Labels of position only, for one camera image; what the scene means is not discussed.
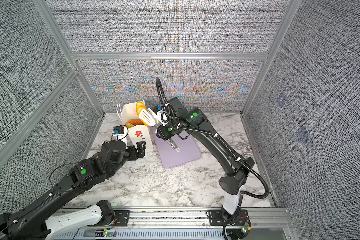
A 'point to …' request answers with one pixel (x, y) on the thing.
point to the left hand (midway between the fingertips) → (138, 143)
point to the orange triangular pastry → (136, 122)
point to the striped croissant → (129, 125)
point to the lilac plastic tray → (189, 151)
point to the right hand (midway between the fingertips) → (160, 131)
